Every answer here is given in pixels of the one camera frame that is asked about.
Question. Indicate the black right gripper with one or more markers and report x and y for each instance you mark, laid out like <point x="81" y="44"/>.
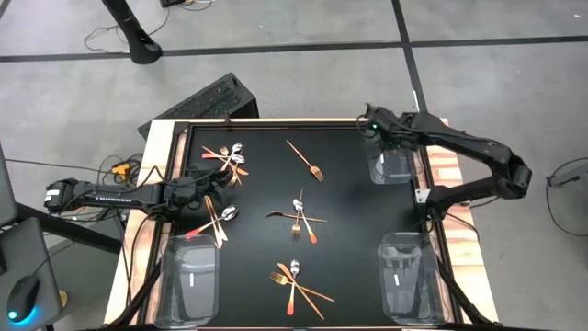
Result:
<point x="395" y="131"/>

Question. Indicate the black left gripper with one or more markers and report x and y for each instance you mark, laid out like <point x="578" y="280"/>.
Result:
<point x="186" y="188"/>

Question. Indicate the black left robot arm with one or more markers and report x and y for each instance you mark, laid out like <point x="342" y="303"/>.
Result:
<point x="115" y="197"/>

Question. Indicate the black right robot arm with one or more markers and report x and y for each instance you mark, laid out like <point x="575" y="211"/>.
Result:
<point x="482" y="147"/>

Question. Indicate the clear plastic container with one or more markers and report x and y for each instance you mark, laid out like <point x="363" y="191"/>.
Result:
<point x="165" y="294"/>
<point x="432" y="294"/>
<point x="390" y="172"/>

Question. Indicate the black metal bar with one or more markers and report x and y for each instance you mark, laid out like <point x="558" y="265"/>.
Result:
<point x="69" y="230"/>

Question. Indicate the black floor stand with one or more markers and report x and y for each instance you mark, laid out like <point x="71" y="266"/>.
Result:
<point x="138" y="41"/>

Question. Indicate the black power strip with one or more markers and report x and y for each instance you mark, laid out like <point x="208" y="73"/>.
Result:
<point x="171" y="2"/>

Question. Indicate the yellow round object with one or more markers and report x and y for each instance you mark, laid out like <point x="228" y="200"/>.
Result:
<point x="63" y="298"/>

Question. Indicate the grey rounded pad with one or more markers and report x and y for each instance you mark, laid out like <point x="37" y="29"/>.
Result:
<point x="37" y="248"/>

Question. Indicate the grey stand base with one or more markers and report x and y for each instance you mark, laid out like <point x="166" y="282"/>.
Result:
<point x="569" y="174"/>

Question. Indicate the black computer mouse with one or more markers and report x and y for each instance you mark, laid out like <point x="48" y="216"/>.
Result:
<point x="23" y="299"/>

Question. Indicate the silver metal bracket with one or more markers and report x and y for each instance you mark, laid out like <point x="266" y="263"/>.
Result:
<point x="421" y="195"/>

